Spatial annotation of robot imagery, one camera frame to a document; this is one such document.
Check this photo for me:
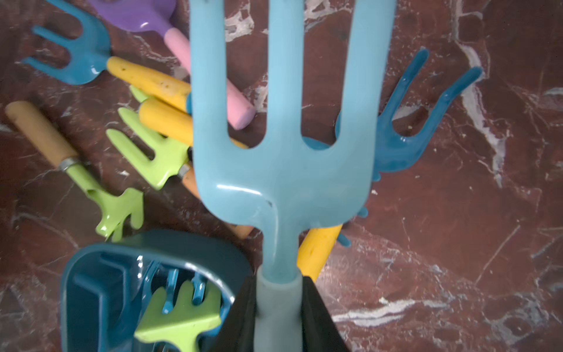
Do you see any teal claw rake yellow handle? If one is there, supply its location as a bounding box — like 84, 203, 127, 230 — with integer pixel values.
297, 49, 483, 282

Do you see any green rake wooden handle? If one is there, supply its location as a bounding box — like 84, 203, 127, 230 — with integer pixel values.
5, 101, 145, 242

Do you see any light blue fork rake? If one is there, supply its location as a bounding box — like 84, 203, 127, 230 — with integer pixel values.
190, 1, 397, 351

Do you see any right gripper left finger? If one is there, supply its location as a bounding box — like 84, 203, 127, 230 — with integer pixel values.
211, 276, 257, 352

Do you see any teal fork yellow handle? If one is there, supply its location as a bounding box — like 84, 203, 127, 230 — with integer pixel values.
23, 1, 192, 114

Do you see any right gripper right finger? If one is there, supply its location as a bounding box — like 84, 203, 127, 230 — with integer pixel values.
301, 277, 350, 352

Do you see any teal rake wooden handle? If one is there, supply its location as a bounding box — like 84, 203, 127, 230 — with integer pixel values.
134, 282, 221, 351

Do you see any green fork yellow handle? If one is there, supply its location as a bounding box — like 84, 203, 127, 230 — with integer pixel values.
106, 85, 199, 196

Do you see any purple rake pink handle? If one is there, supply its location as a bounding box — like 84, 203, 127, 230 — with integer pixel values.
90, 0, 256, 130

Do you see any teal storage tray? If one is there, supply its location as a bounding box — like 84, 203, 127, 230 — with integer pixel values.
60, 230, 252, 351

